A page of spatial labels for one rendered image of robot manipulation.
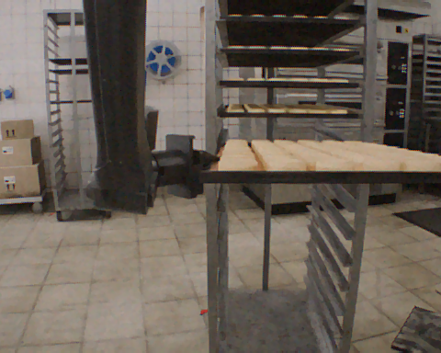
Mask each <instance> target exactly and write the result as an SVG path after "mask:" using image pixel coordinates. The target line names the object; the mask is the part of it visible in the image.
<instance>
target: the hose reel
mask: <svg viewBox="0 0 441 353"><path fill-rule="evenodd" d="M145 50H146V60H145V93H146V77H147V74H148V75H149V76H151V77H153V78H159V79H163V81H162V84H163V85H165V84H166V82H165V80H164V79H165V78H167V77H170V76H172V75H173V74H175V73H176V72H177V70H178V69H179V68H180V64H181V54H180V52H181V51H180V50H179V49H178V48H177V46H176V45H175V44H174V43H173V42H172V41H170V40H169V41H168V40H154V41H152V42H151V43H149V44H148V45H147V46H146V48H145Z"/></svg>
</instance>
